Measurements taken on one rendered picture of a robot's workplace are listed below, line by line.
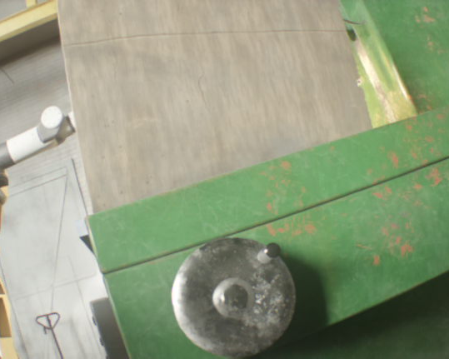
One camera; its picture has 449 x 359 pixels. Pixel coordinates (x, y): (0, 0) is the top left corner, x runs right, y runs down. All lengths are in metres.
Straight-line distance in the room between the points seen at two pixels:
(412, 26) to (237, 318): 1.92
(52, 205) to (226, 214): 7.28
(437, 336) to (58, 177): 6.90
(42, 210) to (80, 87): 7.00
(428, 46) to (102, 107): 1.66
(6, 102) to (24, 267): 2.75
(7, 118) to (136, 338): 8.13
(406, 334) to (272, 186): 1.15
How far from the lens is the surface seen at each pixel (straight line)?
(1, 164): 1.87
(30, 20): 6.67
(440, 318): 2.10
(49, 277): 8.09
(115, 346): 1.29
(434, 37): 2.60
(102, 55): 1.33
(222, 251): 0.89
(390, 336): 2.00
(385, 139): 1.11
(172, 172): 1.33
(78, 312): 7.94
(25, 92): 9.01
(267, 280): 0.90
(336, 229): 1.02
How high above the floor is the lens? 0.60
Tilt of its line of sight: 13 degrees up
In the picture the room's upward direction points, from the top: 20 degrees counter-clockwise
